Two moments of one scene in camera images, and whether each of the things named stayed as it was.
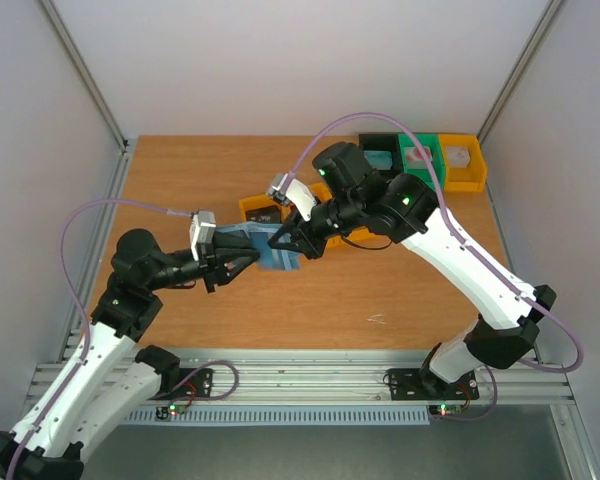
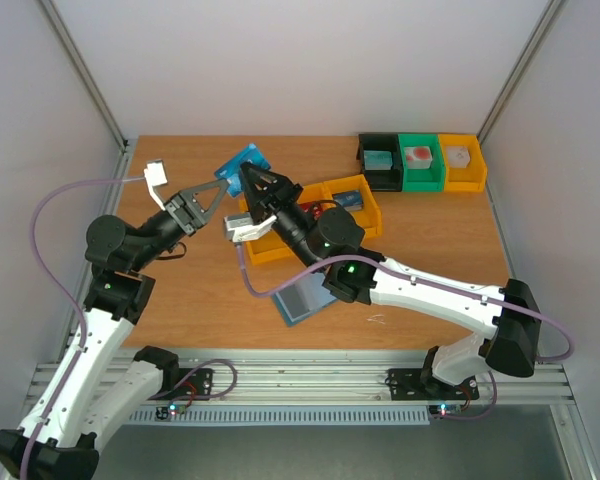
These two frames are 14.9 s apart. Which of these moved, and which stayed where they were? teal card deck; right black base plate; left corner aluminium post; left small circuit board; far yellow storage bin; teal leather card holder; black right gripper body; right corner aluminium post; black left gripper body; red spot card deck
Moved: teal leather card holder; black left gripper body; black right gripper body
Stayed: teal card deck; right black base plate; left corner aluminium post; red spot card deck; left small circuit board; right corner aluminium post; far yellow storage bin
